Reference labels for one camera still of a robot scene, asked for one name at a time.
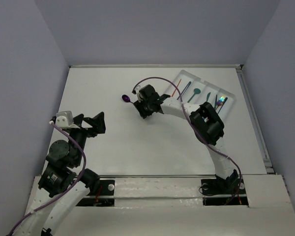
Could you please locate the purple metal spoon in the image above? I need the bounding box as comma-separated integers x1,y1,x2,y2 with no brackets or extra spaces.
121,94,134,104

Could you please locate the teal plastic spoon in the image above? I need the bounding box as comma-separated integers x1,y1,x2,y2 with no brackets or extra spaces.
187,88,201,103

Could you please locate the iridescent metal fork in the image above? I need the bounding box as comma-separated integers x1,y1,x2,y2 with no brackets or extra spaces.
214,95,226,109

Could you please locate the blue metal fork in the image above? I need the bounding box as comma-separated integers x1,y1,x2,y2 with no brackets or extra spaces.
217,96,228,114

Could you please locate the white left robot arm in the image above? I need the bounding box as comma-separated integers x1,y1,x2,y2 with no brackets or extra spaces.
9,111,106,236

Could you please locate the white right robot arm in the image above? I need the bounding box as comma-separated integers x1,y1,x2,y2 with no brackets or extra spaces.
132,85,242,193

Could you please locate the white divided utensil tray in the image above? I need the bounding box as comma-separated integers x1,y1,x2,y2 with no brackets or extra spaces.
164,70,236,123

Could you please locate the white foam front board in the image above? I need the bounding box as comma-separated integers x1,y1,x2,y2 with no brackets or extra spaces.
19,174,295,236

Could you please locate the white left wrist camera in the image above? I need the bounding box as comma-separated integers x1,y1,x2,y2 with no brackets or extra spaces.
49,111,79,129

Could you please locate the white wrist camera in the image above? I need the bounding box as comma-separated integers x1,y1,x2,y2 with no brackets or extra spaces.
49,111,79,129
132,85,142,102

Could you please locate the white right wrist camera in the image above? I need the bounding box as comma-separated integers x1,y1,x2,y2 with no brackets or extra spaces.
132,85,142,102

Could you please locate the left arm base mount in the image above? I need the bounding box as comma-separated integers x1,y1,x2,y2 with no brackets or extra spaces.
77,179,115,207

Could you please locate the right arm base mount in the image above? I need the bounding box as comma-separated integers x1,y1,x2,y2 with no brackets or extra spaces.
198,178,249,206

